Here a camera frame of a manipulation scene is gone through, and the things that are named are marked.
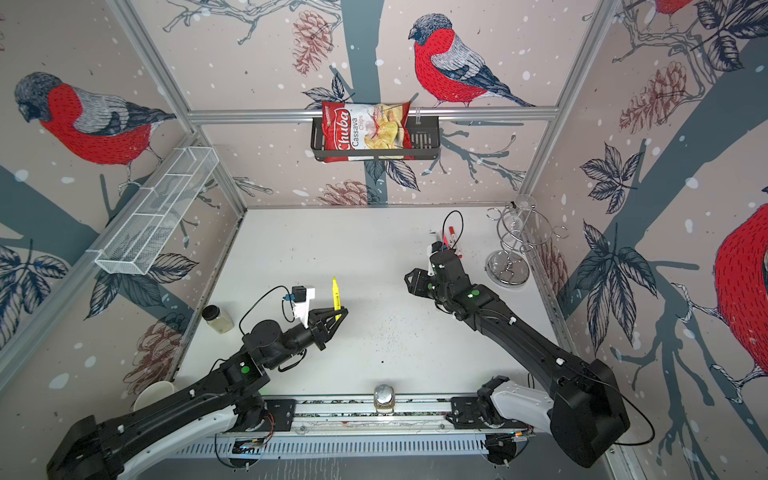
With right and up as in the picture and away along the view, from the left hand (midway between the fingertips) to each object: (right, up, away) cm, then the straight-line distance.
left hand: (344, 315), depth 70 cm
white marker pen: (+26, +15, -5) cm, 31 cm away
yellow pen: (-2, +4, 0) cm, 5 cm away
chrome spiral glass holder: (+54, +21, +27) cm, 64 cm away
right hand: (+16, +6, +11) cm, 20 cm away
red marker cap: (+35, +21, +44) cm, 60 cm away
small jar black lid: (-38, -6, +14) cm, 41 cm away
